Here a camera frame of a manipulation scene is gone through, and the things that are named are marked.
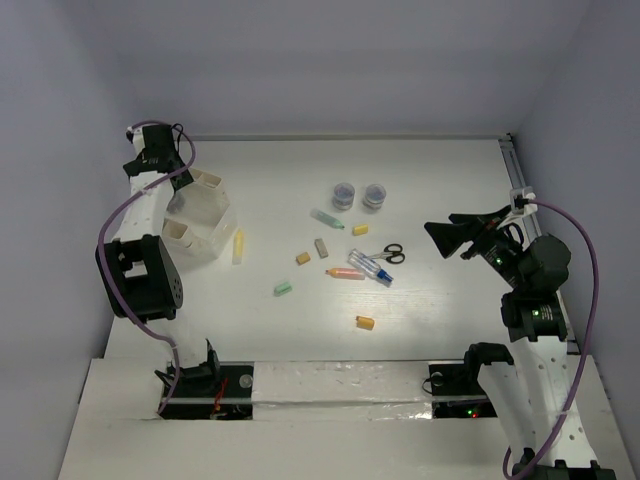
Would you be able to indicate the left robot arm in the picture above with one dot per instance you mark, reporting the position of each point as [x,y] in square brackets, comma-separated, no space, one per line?
[141,281]

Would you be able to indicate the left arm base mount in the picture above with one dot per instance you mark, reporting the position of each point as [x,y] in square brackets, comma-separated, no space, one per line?
[202,395]

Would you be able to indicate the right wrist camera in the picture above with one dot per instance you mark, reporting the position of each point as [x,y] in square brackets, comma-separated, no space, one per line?
[522,202]

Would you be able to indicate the clear jar purple contents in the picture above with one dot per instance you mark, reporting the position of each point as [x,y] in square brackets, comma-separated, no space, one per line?
[177,203]

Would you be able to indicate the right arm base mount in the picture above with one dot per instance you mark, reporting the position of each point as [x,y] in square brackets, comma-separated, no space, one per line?
[453,395]

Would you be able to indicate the grey worn eraser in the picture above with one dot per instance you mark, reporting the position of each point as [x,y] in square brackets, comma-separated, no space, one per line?
[321,248]

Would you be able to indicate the yellow eraser block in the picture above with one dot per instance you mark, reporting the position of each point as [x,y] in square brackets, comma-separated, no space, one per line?
[303,258]

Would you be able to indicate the cream divided box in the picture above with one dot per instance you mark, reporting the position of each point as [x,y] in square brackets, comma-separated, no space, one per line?
[204,180]
[178,235]

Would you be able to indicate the clear jar blue beads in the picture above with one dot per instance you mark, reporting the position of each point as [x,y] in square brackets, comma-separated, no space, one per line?
[343,196]

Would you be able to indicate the yellow marker cap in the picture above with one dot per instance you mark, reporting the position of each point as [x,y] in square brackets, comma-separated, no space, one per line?
[361,229]

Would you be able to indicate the green marker cap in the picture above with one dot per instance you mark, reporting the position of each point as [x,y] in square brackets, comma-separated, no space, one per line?
[282,288]

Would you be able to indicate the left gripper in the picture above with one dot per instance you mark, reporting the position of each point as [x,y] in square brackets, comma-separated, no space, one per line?
[183,182]

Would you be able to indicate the cream divided box rear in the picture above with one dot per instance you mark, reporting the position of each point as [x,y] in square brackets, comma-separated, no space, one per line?
[204,180]

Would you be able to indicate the yellow highlighter marker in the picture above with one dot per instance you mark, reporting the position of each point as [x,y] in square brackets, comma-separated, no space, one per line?
[238,247]

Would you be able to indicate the clear organizer bin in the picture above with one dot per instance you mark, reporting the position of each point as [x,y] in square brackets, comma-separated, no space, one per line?
[211,216]

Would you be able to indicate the cream divided box front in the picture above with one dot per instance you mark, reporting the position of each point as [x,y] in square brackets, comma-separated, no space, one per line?
[178,235]

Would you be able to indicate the black handled scissors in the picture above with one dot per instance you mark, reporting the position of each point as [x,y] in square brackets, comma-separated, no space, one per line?
[392,254]

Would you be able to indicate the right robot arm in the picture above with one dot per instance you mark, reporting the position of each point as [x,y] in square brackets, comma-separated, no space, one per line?
[527,381]

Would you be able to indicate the orange highlighter marker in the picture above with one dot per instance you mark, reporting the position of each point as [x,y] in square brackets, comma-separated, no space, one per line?
[345,273]

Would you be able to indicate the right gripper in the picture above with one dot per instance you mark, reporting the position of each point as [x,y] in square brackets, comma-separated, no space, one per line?
[448,237]

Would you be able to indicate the green highlighter marker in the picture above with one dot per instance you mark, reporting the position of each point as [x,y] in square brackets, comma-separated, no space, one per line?
[327,219]

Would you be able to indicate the orange marker cap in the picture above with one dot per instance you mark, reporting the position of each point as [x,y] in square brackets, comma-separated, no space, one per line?
[365,323]

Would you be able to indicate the clear jar dark beads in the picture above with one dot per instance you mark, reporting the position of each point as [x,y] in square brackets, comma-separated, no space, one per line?
[374,196]

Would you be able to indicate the clear spray bottle blue cap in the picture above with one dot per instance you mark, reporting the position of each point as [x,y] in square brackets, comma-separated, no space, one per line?
[369,267]

